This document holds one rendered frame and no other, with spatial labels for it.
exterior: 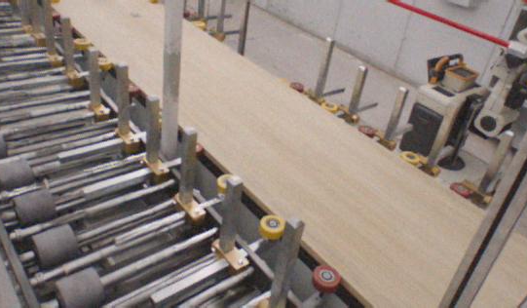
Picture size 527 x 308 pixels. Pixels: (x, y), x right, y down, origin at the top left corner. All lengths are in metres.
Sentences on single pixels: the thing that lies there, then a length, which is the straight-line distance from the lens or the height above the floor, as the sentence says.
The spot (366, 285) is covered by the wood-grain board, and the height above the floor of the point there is 0.90.
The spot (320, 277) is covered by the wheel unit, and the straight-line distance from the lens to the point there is 1.35.
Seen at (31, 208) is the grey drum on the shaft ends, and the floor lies 0.84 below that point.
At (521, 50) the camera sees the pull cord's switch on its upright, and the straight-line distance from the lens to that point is 0.65.
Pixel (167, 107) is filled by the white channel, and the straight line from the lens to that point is 1.76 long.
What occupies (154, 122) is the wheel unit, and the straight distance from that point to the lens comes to 1.65.
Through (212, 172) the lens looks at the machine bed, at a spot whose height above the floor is 0.81.
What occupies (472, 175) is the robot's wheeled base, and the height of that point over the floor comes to 0.28.
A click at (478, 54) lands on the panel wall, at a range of 4.86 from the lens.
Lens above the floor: 1.90
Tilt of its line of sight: 29 degrees down
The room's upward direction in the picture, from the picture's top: 11 degrees clockwise
